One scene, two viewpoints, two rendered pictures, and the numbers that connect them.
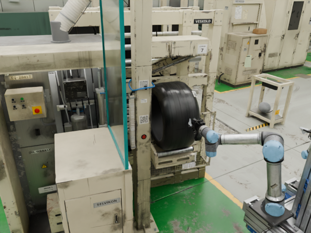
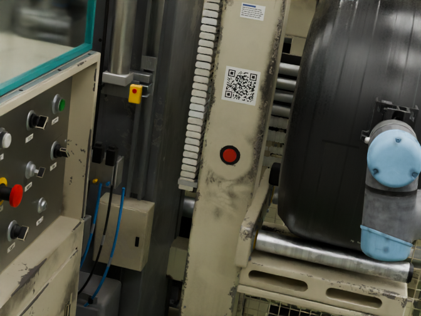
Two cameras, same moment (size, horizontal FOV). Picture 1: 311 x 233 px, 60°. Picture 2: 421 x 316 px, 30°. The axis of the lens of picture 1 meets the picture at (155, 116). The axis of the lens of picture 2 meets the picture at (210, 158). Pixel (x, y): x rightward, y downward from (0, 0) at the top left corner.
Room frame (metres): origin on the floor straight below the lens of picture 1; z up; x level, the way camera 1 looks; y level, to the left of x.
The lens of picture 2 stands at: (0.50, -0.66, 1.64)
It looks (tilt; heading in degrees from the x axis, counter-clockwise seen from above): 20 degrees down; 29
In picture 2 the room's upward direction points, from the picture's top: 9 degrees clockwise
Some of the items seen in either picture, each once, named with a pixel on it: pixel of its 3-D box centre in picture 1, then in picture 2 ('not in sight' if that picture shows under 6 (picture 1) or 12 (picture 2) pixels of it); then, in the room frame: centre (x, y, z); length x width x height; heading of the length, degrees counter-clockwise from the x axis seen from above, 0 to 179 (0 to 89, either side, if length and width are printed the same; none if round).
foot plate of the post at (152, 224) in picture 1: (142, 223); not in sight; (2.02, 0.11, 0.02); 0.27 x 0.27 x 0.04; 20
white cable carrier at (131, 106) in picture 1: (132, 122); (203, 88); (1.97, 0.18, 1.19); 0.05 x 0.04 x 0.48; 20
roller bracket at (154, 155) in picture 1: (149, 146); (258, 214); (2.07, 0.05, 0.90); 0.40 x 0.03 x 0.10; 20
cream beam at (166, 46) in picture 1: (172, 46); not in sight; (2.45, -0.14, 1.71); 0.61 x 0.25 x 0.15; 110
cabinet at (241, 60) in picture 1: (243, 59); not in sight; (6.81, -2.18, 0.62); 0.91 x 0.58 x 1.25; 120
